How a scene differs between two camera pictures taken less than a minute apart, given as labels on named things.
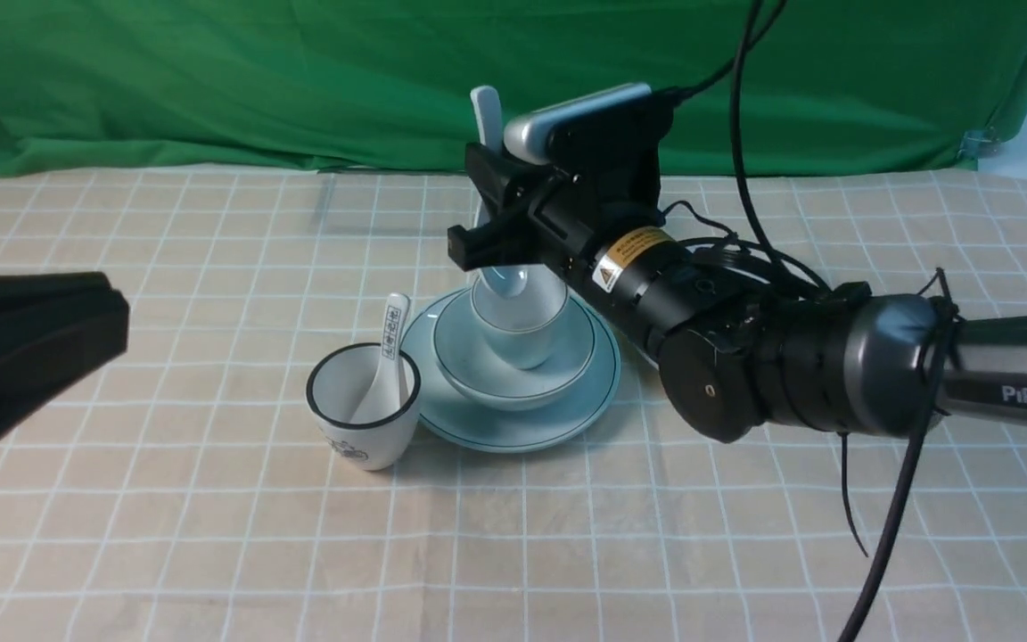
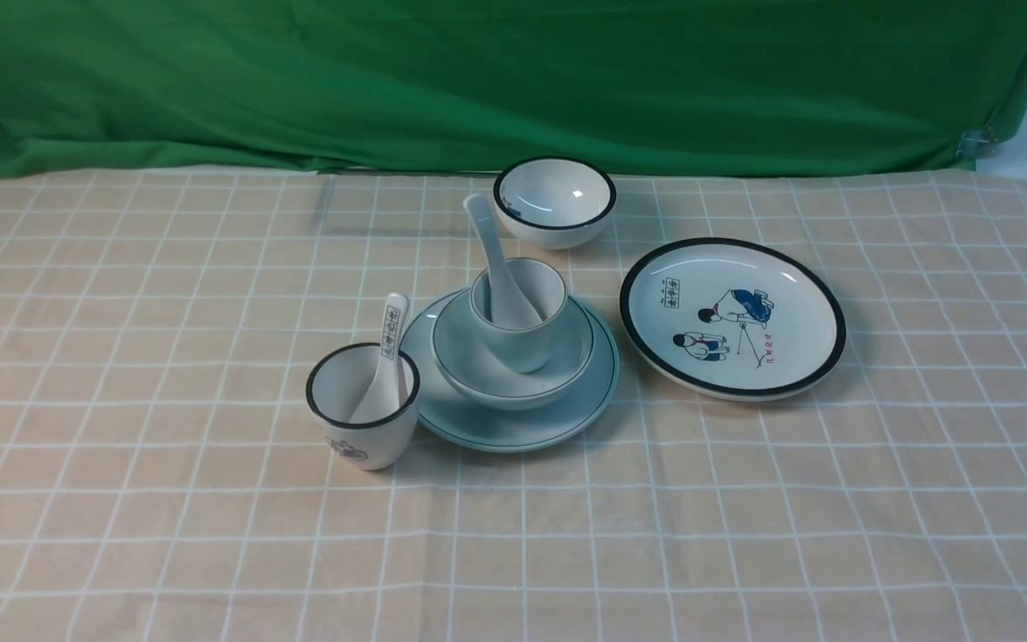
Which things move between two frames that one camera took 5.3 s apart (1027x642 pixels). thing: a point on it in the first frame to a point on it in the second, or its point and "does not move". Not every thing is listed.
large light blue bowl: [478, 373] does not move
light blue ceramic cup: [521, 333] does not move
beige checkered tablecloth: [184, 495] does not move
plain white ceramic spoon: [487, 106] to [510, 307]
